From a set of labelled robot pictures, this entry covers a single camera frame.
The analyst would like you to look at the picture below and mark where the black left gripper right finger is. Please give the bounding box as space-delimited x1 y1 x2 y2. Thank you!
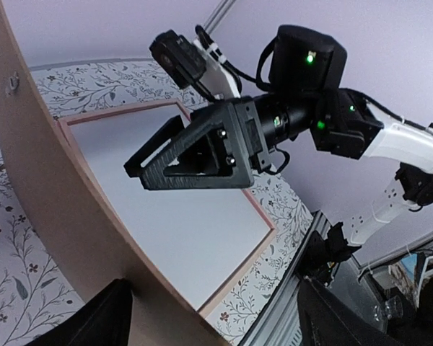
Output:
297 278 401 346

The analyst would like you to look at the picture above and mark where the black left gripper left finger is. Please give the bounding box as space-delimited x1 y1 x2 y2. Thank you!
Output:
29 279 133 346

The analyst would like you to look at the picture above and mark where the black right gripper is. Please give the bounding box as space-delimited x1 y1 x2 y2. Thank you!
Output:
140 25 384 190

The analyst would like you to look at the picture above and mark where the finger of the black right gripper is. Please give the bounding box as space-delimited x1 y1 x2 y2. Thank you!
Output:
123 115 191 177

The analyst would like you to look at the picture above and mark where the photo print with white border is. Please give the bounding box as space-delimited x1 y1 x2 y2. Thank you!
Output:
66 104 271 313

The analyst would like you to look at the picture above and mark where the pink wooden picture frame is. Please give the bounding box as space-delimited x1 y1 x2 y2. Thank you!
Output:
56 100 277 320

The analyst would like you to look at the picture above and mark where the brown backing board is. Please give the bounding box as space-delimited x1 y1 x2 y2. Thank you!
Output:
0 2 225 345

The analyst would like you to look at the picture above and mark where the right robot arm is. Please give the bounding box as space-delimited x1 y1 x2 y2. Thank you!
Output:
124 25 433 250

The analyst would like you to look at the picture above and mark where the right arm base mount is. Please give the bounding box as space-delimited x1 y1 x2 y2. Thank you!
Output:
297 222 362 286

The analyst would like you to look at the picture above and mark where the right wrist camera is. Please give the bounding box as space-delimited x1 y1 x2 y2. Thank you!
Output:
148 25 243 100

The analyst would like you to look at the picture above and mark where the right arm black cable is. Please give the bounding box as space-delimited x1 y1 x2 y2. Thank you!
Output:
223 35 288 91

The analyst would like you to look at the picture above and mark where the right aluminium corner post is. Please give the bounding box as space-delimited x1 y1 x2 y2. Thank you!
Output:
203 0 237 33

